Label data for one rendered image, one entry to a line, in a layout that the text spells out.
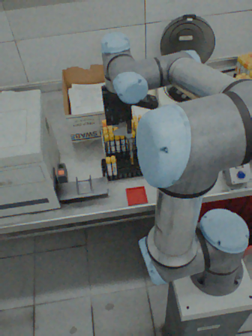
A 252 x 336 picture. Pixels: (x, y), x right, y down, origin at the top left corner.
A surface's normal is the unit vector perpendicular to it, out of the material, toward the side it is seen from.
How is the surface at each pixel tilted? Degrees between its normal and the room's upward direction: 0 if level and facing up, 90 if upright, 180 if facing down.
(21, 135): 0
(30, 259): 0
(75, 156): 0
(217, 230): 9
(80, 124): 87
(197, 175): 93
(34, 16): 90
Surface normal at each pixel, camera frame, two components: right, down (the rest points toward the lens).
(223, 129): 0.13, -0.06
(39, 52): 0.15, 0.77
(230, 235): 0.06, -0.71
